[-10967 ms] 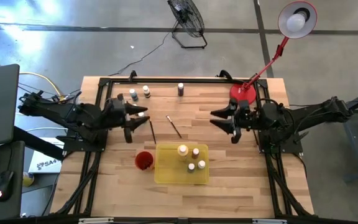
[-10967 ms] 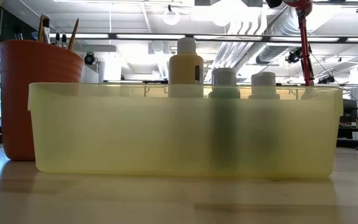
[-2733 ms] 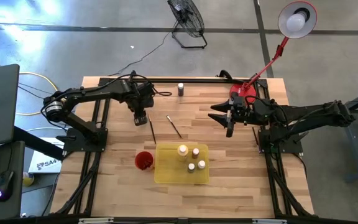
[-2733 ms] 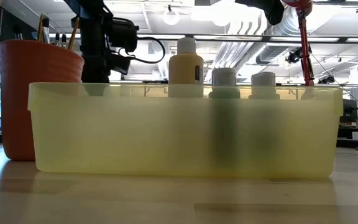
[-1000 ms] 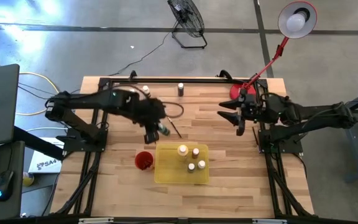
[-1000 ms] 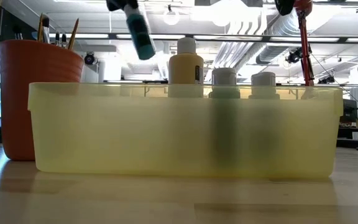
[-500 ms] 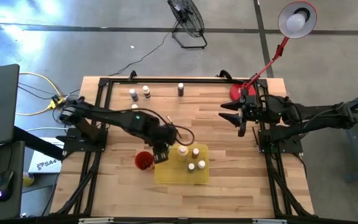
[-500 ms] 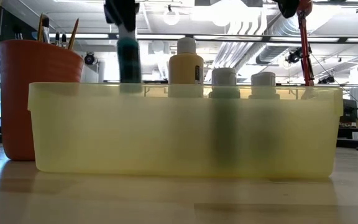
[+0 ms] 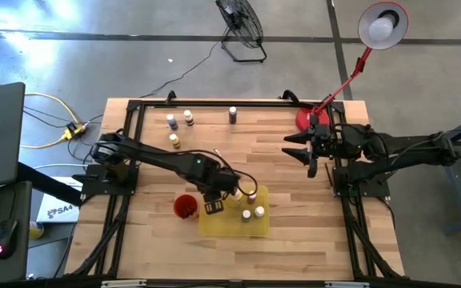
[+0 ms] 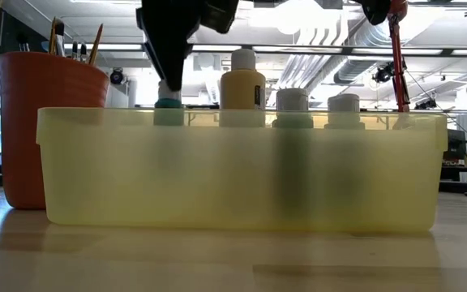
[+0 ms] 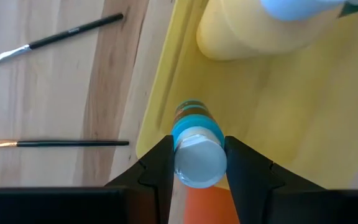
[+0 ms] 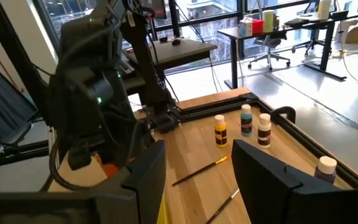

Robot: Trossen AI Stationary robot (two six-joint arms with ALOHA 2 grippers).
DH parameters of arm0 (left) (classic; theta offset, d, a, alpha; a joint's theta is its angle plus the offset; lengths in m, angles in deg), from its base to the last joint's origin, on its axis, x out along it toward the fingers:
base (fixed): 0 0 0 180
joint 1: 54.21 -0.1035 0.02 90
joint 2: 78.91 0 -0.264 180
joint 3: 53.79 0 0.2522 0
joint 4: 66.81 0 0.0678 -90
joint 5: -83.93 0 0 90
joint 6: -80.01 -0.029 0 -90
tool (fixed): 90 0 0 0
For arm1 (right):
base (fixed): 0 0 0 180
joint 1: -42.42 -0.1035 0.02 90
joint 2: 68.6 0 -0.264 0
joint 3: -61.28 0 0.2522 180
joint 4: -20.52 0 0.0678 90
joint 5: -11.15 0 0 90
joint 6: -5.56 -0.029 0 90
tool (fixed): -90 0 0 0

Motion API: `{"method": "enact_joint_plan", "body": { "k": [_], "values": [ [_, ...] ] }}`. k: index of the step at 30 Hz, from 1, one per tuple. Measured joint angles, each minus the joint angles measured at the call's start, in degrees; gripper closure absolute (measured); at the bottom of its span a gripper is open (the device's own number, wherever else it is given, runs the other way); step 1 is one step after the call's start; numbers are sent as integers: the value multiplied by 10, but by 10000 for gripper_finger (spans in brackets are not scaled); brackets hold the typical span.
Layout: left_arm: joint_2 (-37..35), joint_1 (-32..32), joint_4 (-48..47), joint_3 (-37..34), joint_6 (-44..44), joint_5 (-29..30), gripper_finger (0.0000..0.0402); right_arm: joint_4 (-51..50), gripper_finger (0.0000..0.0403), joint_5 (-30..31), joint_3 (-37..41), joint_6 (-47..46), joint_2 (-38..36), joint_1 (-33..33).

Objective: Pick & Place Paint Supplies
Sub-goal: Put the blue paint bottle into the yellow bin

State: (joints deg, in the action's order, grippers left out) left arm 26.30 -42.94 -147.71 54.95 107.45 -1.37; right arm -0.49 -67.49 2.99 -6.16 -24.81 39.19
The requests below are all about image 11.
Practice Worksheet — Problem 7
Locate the teal paint bottle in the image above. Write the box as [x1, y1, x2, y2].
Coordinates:
[170, 99, 229, 190]

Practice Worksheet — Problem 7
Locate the red plastic cup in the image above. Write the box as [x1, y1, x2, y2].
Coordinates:
[183, 185, 241, 224]

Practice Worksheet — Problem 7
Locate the yellow translucent plastic bin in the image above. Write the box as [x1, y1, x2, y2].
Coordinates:
[135, 0, 358, 191]

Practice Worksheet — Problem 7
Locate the large yellow paint bottle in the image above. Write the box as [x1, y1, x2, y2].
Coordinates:
[196, 0, 358, 62]

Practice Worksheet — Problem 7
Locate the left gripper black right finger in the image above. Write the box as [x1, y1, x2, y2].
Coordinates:
[225, 136, 358, 224]

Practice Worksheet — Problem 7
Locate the thin dark paintbrush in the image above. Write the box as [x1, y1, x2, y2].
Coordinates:
[0, 139, 130, 149]
[0, 12, 124, 65]

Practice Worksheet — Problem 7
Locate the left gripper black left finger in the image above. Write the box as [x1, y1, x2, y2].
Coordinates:
[0, 135, 175, 224]

